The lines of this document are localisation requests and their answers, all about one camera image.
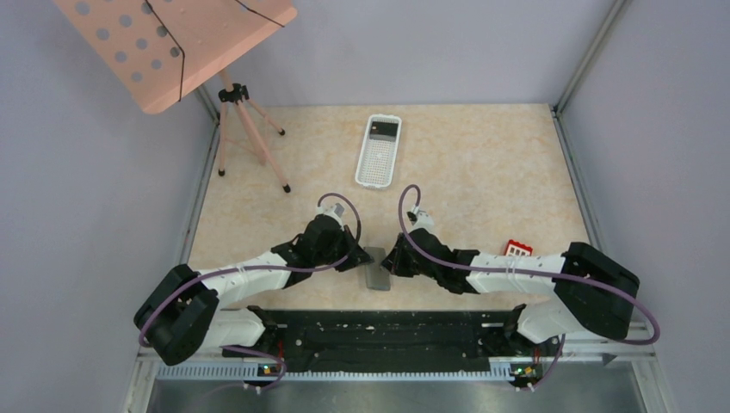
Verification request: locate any grey card holder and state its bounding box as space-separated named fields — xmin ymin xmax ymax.
xmin=365 ymin=246 xmax=392 ymax=292

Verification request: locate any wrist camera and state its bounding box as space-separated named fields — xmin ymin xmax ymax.
xmin=317 ymin=202 xmax=344 ymax=226
xmin=407 ymin=210 xmax=435 ymax=233

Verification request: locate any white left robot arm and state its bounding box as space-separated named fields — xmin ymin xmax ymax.
xmin=133 ymin=213 xmax=374 ymax=366

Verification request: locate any black card in tray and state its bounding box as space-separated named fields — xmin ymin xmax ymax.
xmin=368 ymin=120 xmax=399 ymax=142

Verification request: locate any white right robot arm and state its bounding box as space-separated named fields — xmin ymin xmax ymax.
xmin=381 ymin=229 xmax=640 ymax=354

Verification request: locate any pink music stand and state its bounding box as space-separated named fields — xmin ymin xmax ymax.
xmin=55 ymin=0 xmax=298 ymax=193

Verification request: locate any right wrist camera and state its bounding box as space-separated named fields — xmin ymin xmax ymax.
xmin=407 ymin=210 xmax=435 ymax=233

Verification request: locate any white perforated plastic tray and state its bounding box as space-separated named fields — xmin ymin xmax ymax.
xmin=355 ymin=114 xmax=402 ymax=189

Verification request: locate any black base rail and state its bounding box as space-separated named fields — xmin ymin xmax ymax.
xmin=250 ymin=306 xmax=560 ymax=374

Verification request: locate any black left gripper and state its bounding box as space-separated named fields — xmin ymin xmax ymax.
xmin=313 ymin=225 xmax=373 ymax=272

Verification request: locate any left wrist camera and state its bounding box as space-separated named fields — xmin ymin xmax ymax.
xmin=317 ymin=202 xmax=344 ymax=226

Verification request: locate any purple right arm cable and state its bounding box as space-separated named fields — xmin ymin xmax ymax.
xmin=397 ymin=184 xmax=661 ymax=391

